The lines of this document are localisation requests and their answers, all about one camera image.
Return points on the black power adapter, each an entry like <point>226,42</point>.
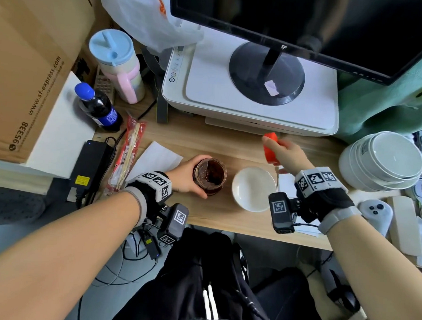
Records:
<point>88,167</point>

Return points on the red jar lid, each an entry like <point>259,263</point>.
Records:
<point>271,157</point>

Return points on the white printer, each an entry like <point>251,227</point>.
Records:
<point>206,89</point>

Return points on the grey keypad remote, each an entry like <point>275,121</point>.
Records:
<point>103,87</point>

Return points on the brown cardboard box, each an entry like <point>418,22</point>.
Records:
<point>28,55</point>

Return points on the person's left thumb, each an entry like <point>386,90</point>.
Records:
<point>197,192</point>

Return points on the black computer monitor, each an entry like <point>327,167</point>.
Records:
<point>340,24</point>

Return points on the white flat board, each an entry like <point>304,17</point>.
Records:
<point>59,139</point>

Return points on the person's right hand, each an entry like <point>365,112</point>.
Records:
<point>294,157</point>

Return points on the red packet of chopsticks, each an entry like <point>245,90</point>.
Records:
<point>124,155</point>

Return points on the white plastic bag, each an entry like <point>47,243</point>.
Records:
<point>133,10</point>

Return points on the small white dish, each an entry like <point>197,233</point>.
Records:
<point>253,189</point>

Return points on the person's right fingers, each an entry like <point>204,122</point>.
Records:
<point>271,142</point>

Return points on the teal green plush cloth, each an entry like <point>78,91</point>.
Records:
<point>372,101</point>

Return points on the cola bottle with blue cap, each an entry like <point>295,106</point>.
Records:
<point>102,109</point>

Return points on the white bowl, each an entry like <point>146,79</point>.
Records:
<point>360,149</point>
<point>397,154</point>
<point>345,166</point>

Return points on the white oblong box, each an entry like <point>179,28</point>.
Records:
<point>405,223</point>

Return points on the person's left hand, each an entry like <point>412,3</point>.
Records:
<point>181,178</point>

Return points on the white paper napkin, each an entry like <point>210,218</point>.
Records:
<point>152,159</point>

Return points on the grey fabric cushion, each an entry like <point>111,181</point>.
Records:
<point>12,206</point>

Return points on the person's right forearm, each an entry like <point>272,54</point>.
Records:
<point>376,271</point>

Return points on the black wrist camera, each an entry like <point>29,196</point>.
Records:
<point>281,212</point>
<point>176,219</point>

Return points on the person's black trousers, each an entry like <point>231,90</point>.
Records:
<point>186,285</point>

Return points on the pale blue game controller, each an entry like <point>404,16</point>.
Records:
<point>375,212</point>

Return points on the person's left forearm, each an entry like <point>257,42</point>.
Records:
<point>55,256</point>

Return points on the small black adapter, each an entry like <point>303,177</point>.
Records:
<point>152,247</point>

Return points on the glass jar of chili sauce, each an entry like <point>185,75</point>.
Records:
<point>210,175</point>

